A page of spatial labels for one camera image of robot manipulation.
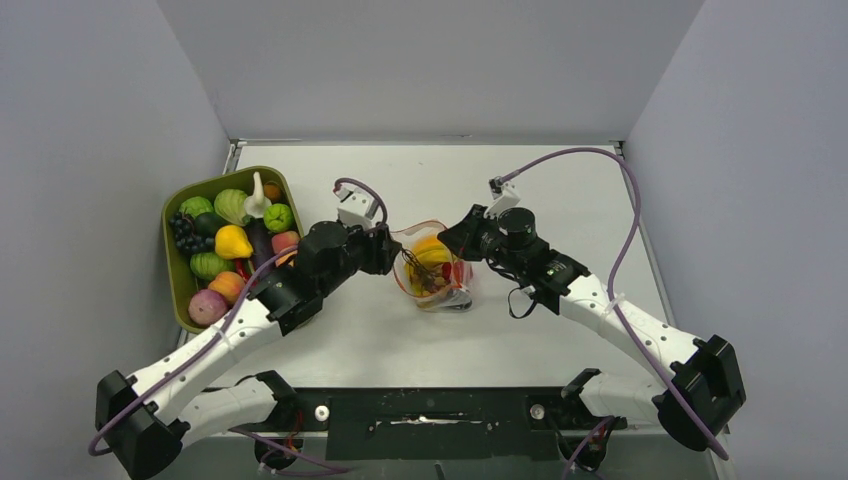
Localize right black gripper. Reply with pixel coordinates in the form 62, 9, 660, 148
440, 204, 525, 276

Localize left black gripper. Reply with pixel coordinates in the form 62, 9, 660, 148
318, 217, 400, 297

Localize red toy apple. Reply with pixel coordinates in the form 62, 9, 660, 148
441, 260, 473, 288

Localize yellow toy banana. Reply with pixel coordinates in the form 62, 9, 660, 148
407, 249, 452, 285

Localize orange toy bell pepper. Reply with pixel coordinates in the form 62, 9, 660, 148
411, 235, 446, 255

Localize clear zip bag orange zipper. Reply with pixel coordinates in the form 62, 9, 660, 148
391, 220, 474, 312

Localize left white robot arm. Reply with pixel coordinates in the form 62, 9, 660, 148
89, 221, 402, 479

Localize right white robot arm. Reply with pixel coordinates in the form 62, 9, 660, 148
438, 205, 746, 459

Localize olive green food bin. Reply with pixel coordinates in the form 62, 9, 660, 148
161, 166, 306, 333

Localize pink toy peach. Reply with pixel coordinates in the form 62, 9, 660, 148
271, 230, 301, 254

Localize dark purple toy eggplant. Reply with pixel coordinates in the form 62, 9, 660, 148
245, 219, 274, 269

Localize small orange toy fruit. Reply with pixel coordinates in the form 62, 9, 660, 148
263, 182, 285, 204

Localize white toy garlic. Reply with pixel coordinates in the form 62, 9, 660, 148
243, 172, 272, 218

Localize red toy chili pepper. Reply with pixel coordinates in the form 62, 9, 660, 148
233, 258, 252, 281

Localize yellow toy bell pepper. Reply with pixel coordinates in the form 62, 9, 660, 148
214, 225, 254, 260

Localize peach toy fruit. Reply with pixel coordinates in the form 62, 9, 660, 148
208, 271, 246, 305

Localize light green toy lettuce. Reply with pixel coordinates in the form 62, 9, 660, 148
213, 189, 251, 226

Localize striped green toy melon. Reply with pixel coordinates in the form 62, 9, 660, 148
189, 252, 236, 282

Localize dark green toy avocado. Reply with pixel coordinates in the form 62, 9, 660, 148
193, 212, 228, 238

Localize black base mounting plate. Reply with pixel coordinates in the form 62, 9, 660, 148
252, 387, 601, 461

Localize purple toy onion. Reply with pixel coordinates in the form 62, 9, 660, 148
188, 289, 229, 327

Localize green toy cabbage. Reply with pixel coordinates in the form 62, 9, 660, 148
178, 196, 214, 218

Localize black toy grapes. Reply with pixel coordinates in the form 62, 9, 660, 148
167, 211, 214, 257

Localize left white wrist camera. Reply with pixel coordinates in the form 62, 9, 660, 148
334, 185, 378, 230

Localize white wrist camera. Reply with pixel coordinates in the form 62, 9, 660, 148
334, 185, 378, 230
484, 177, 521, 219

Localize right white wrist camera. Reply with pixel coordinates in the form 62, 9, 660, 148
484, 177, 521, 219

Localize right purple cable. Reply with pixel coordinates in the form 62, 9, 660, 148
491, 146, 730, 480

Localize purple cable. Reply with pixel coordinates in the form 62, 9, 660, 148
491, 146, 730, 480
87, 177, 390, 458

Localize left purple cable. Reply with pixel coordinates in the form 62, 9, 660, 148
87, 177, 390, 458

